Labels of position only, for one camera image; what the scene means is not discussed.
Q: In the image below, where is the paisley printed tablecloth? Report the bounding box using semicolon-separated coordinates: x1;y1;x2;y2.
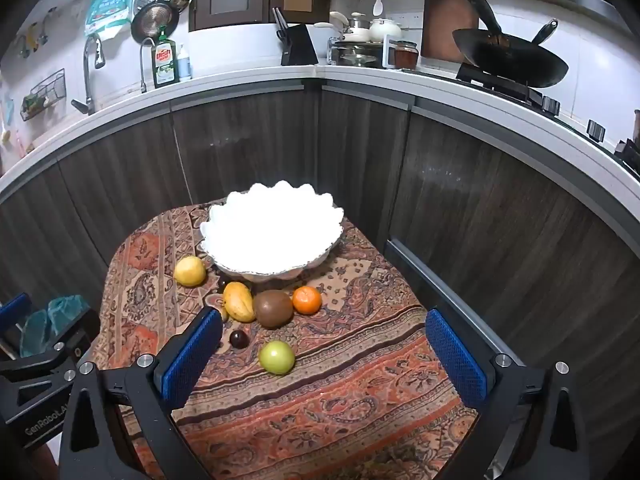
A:
92;202;481;480

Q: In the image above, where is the teal slipper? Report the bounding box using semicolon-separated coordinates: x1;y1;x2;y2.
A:
19;310;51;358
47;296;91;336

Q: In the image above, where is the hanging copper frying pan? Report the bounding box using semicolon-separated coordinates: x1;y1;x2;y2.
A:
131;1;181;43

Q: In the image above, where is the small chrome faucet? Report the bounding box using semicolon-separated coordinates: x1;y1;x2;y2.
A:
139;37;158;93

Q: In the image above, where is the teal plastic package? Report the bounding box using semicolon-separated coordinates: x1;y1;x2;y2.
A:
84;0;135;36

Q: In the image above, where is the black-handled ladle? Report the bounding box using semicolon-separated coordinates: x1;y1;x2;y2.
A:
462;0;511;48

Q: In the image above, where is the black wok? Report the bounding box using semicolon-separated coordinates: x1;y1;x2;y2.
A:
452;19;570;88

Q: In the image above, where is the black knife block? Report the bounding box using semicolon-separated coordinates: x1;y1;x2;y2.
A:
280;23;319;67

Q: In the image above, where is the white lidded pot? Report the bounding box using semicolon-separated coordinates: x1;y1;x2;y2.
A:
330;11;373;42
369;17;403;43

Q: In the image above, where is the dark wood base cabinet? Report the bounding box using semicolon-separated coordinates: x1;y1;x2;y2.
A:
0;80;640;411

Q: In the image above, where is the yellow lemon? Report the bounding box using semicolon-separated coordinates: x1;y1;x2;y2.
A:
173;256;207;288

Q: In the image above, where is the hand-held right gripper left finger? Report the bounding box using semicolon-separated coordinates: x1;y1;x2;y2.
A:
60;306;224;480

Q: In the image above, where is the brown cutting board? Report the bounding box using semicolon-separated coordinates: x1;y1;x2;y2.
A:
421;0;481;61

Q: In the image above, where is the round green fruit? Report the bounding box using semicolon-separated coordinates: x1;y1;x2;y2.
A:
258;340;296;376

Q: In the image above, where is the steel pot with glass lid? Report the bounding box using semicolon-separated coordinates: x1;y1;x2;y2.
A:
327;40;388;68

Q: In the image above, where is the yellow mango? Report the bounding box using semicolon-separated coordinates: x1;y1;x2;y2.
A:
222;281;256;323

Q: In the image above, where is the black gas stove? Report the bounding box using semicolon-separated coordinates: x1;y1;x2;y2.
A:
456;62;566;116

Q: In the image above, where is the brown kiwi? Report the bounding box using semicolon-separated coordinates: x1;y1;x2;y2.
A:
252;289;295;331

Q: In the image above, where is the green dish soap bottle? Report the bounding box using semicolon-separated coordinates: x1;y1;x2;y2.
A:
151;25;179;89

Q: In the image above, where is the wire wall rack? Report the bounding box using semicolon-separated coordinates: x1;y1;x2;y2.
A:
20;68;67;122

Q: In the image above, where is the orange tangerine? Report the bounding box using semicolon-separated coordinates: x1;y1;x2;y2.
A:
292;285;322;316

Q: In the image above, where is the white scalloped bowl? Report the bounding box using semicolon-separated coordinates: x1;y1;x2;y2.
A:
200;182;346;282

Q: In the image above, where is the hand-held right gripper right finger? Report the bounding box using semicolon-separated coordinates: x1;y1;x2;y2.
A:
425;307;591;480

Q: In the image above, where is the clear soap bottle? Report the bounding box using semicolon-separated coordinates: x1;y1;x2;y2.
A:
176;42;193;82

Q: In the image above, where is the tall chrome faucet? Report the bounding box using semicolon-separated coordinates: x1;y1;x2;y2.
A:
71;35;107;116

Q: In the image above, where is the glass jar with red sauce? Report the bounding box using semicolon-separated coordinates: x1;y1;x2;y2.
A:
394;41;419;71

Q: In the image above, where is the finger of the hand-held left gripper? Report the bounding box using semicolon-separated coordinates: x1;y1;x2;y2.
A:
0;307;101;391
0;291;32;333

